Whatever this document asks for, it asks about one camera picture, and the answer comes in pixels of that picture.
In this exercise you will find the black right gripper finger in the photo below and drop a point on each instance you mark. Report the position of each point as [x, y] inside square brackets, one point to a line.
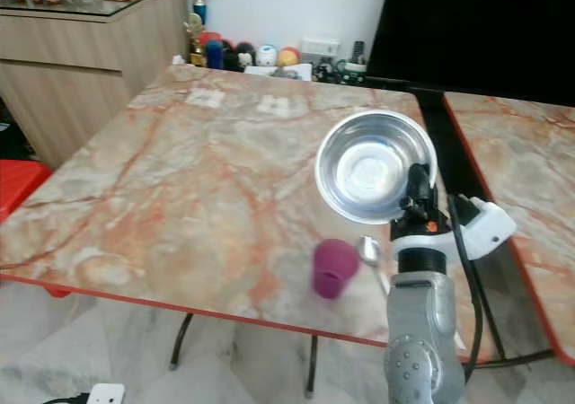
[419, 185]

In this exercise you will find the stainless steel bowl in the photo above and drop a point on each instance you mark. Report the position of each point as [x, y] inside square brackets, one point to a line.
[368, 172]

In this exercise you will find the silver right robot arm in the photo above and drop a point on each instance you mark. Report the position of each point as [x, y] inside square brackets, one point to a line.
[422, 332]

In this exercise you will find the metal spoon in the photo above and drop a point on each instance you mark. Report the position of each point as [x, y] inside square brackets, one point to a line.
[368, 250]

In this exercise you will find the purple plastic cup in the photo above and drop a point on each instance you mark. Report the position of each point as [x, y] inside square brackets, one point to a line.
[334, 267]

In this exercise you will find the narrow marble table red edge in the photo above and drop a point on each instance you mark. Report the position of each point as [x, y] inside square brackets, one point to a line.
[530, 171]

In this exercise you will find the red plastic stool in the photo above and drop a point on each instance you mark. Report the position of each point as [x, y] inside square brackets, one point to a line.
[20, 188]

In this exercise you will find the black remote control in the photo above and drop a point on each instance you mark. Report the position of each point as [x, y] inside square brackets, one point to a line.
[358, 50]

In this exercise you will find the white paper label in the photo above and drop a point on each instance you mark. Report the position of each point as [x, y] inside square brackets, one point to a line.
[274, 106]
[205, 99]

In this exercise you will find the black television screen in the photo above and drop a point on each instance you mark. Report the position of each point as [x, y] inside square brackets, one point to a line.
[476, 27]

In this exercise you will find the white socket box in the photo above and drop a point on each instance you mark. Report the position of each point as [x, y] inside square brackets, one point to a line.
[320, 47]

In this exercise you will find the black straight table leg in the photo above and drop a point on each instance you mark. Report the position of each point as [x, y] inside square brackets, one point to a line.
[312, 366]

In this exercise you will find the orange round toy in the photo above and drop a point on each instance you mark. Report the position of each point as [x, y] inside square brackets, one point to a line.
[287, 57]

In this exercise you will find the white round toy figure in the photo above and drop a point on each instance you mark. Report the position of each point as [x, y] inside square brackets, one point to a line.
[266, 56]

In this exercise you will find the wooden cabinet glass top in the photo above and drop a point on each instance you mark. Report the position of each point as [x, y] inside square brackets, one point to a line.
[72, 72]

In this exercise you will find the black haired doll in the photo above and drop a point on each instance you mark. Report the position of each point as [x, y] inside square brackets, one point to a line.
[243, 57]

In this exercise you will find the large marble table red edge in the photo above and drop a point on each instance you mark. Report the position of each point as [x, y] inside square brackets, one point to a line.
[198, 188]

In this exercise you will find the blue cup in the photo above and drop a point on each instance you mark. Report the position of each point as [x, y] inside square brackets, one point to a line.
[214, 54]

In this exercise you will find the black curved table leg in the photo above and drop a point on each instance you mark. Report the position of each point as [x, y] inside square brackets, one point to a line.
[180, 343]

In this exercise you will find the gold trophy figure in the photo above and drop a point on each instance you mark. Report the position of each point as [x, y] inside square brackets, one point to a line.
[195, 38]

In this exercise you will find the small white box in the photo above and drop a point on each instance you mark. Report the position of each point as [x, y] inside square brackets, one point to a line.
[106, 394]

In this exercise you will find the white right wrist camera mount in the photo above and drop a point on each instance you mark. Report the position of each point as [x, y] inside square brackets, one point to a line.
[485, 226]

